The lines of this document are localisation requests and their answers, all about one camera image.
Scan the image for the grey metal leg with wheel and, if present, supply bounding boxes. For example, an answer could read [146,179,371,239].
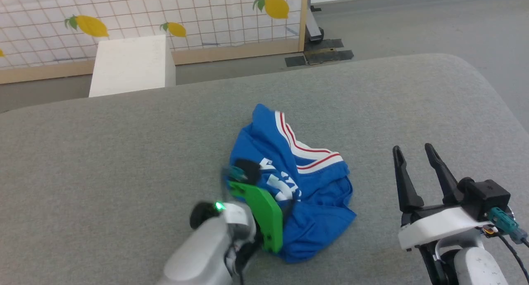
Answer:
[306,5,325,43]

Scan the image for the blue white red sports garment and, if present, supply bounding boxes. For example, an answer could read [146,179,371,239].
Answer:
[225,103,357,264]

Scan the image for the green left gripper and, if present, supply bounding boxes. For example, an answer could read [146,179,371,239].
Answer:
[229,181,284,253]

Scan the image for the teal cable connector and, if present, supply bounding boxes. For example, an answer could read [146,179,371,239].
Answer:
[488,207,528,244]

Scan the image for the lemon print grid screen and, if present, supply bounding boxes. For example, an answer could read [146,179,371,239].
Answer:
[0,0,311,85]

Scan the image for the white rectangular box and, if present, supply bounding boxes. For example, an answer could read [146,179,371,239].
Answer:
[89,34,177,98]

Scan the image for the thin black cable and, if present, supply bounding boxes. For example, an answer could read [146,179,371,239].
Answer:
[496,231,529,285]

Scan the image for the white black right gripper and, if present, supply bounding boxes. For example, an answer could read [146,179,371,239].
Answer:
[392,143,496,285]

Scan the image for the grey fabric sofa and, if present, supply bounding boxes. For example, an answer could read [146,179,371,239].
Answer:
[0,54,529,285]

